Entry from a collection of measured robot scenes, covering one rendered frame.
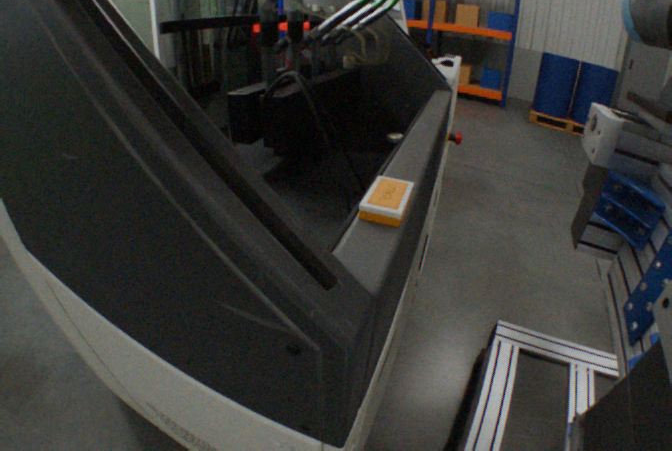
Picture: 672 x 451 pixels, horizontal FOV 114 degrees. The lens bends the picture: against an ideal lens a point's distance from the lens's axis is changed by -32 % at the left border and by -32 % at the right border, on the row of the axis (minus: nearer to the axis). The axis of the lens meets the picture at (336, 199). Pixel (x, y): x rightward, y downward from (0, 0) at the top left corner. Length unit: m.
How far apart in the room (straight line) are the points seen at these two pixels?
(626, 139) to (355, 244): 0.54
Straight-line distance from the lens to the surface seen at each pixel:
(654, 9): 0.79
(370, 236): 0.22
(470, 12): 5.76
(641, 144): 0.67
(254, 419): 0.33
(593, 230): 0.71
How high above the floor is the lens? 1.08
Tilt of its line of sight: 30 degrees down
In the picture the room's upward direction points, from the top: 1 degrees clockwise
